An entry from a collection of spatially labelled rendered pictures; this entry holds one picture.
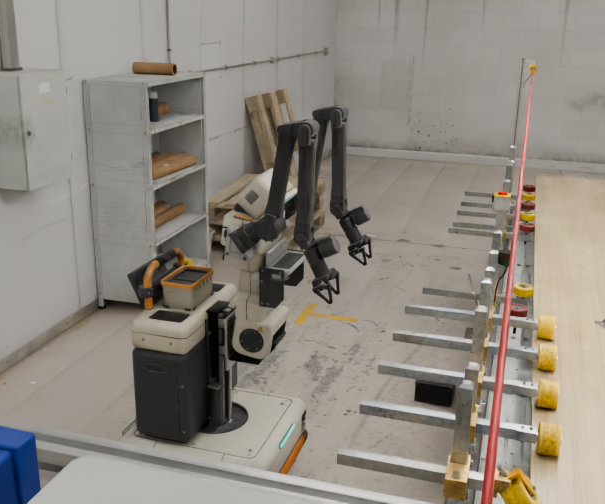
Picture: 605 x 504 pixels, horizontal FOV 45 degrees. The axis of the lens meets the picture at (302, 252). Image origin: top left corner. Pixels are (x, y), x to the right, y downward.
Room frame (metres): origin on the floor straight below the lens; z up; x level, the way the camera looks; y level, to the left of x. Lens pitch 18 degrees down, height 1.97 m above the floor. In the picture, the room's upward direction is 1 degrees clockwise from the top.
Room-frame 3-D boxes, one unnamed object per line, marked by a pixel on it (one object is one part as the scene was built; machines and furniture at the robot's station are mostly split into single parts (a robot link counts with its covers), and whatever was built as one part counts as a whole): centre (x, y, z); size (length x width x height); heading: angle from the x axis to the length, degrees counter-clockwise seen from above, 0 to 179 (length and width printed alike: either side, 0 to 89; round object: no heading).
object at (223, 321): (2.87, 0.19, 0.68); 0.28 x 0.27 x 0.25; 163
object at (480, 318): (2.00, -0.53, 0.93); 0.04 x 0.04 x 0.48; 73
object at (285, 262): (2.77, 0.09, 0.99); 0.28 x 0.16 x 0.22; 163
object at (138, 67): (5.20, 1.03, 1.59); 0.30 x 0.08 x 0.08; 73
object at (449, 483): (1.50, -0.38, 0.95); 0.14 x 0.06 x 0.05; 163
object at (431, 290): (2.94, -0.74, 0.84); 0.43 x 0.03 x 0.04; 73
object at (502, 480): (1.45, -0.49, 0.95); 0.10 x 0.04 x 0.10; 73
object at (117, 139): (5.09, 1.06, 0.78); 0.90 x 0.45 x 1.55; 163
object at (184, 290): (2.89, 0.47, 0.87); 0.23 x 0.15 x 0.11; 163
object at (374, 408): (1.73, -0.41, 0.95); 0.50 x 0.04 x 0.04; 73
